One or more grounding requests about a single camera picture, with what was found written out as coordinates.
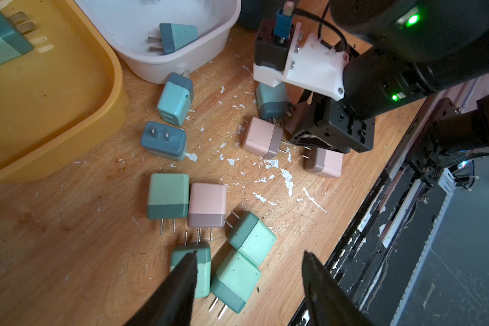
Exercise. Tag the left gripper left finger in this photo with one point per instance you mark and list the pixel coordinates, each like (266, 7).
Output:
(172, 303)

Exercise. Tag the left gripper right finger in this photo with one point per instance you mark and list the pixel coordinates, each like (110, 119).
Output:
(326, 303)

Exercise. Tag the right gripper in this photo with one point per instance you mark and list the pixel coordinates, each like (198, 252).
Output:
(332, 126)

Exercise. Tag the pink plug front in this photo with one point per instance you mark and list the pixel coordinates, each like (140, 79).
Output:
(323, 162)

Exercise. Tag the pink plug pile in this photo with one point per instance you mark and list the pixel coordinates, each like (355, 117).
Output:
(295, 116)
(263, 138)
(207, 207)

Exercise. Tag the blue plug pile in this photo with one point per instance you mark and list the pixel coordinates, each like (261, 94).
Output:
(273, 102)

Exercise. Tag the green plug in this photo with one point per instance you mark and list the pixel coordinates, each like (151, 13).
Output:
(13, 43)
(168, 198)
(252, 238)
(233, 283)
(202, 267)

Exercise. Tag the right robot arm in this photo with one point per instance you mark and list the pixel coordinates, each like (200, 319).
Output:
(417, 49)

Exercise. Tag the dark teal storage bin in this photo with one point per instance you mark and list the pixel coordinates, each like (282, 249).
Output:
(254, 11)

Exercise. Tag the white storage bin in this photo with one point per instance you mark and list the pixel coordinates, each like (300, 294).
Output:
(126, 26)

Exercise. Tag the yellow storage bin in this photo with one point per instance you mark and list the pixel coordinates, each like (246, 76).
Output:
(61, 99)

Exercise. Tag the teal plug near white bin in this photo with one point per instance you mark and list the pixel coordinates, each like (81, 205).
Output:
(176, 98)

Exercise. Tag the teal plug beside bin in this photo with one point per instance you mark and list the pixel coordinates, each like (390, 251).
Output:
(164, 141)

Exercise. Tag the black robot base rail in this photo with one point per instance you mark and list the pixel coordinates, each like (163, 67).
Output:
(378, 260)

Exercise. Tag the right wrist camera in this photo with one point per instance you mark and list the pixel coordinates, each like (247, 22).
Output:
(284, 55)

